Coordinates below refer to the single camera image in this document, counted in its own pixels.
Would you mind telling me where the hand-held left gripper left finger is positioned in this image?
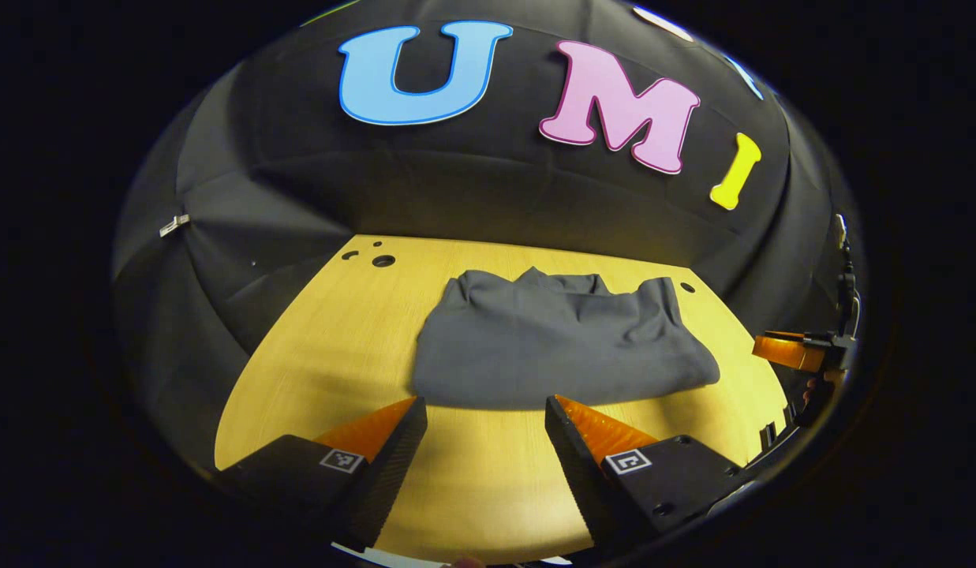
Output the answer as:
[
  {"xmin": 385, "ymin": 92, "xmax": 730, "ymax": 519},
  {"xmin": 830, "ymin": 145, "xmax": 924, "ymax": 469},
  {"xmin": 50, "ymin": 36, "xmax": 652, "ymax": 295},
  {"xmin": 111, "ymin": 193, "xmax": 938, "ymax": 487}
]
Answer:
[{"xmin": 215, "ymin": 396, "xmax": 429, "ymax": 553}]

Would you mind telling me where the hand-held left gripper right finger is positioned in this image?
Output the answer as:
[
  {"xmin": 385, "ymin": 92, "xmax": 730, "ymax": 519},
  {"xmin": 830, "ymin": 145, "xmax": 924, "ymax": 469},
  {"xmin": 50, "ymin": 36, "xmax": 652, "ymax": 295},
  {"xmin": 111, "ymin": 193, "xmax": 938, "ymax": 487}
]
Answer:
[{"xmin": 544, "ymin": 394, "xmax": 745, "ymax": 557}]

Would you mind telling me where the grey button-up shirt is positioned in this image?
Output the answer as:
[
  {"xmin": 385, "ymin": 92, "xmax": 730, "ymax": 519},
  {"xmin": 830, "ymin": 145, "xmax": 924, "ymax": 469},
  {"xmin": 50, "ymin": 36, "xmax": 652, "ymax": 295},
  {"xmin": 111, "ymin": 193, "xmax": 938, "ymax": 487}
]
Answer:
[{"xmin": 413, "ymin": 267, "xmax": 721, "ymax": 411}]

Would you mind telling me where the black backdrop cloth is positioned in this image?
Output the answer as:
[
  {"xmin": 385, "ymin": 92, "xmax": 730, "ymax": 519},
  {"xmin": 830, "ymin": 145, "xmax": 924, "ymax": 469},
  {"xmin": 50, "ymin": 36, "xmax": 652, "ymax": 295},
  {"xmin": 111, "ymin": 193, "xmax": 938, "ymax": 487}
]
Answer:
[{"xmin": 113, "ymin": 0, "xmax": 863, "ymax": 474}]

